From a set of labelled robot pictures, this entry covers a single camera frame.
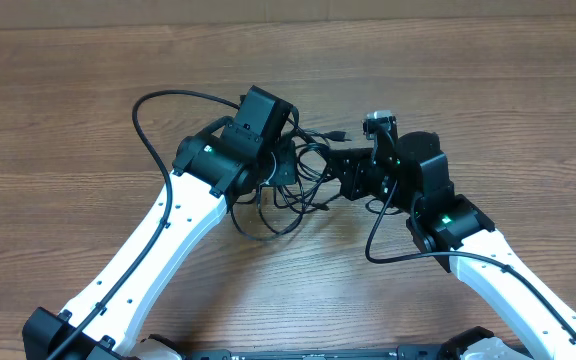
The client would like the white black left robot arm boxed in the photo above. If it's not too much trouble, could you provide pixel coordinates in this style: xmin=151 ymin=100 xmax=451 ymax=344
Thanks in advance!
xmin=22 ymin=86 xmax=298 ymax=360

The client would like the cardboard wall panel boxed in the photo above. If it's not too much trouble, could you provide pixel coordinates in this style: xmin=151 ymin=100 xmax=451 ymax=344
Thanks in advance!
xmin=0 ymin=0 xmax=576 ymax=29

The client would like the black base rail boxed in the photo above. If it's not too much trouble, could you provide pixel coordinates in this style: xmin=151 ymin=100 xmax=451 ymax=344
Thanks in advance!
xmin=132 ymin=327 xmax=534 ymax=360

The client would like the thin black USB-C cable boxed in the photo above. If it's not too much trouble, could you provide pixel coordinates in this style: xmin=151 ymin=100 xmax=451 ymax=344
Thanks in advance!
xmin=227 ymin=149 xmax=344 ymax=242

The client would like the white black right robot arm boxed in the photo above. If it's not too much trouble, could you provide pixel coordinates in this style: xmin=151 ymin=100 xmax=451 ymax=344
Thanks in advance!
xmin=329 ymin=132 xmax=576 ymax=359

